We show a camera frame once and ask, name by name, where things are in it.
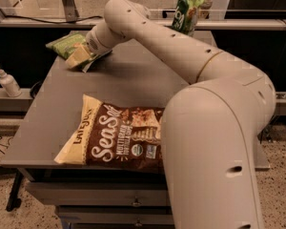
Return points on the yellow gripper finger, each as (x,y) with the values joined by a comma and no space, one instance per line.
(81,56)

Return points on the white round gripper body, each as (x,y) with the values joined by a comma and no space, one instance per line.
(96,44)

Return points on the green jalapeno kettle chip bag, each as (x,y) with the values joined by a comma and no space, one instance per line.
(66,45)

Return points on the brown sea salt chip bag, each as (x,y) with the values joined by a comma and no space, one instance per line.
(115,137)

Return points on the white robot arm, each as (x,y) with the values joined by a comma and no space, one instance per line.
(209,129)

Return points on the green standing snack bag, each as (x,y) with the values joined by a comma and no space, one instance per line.
(185,15)

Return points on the white pump bottle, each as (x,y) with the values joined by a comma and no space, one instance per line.
(9,84)

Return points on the grey upper drawer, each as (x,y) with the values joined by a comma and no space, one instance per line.
(99,194)

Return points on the grey drawer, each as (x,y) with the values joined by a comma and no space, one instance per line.
(115,215)
(99,194)

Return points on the black table leg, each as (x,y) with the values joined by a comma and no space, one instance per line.
(14,201)

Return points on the grey lower drawer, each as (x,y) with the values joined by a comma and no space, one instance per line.
(115,215)

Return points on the metal frame leg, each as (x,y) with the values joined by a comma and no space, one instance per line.
(70,10)

